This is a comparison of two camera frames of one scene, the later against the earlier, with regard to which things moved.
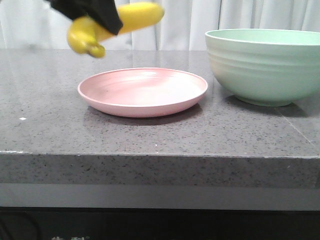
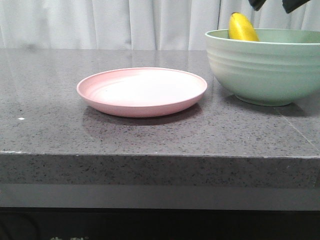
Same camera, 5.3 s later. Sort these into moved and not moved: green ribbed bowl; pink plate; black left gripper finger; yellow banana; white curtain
Moved: yellow banana; black left gripper finger
Not moved: white curtain; pink plate; green ribbed bowl
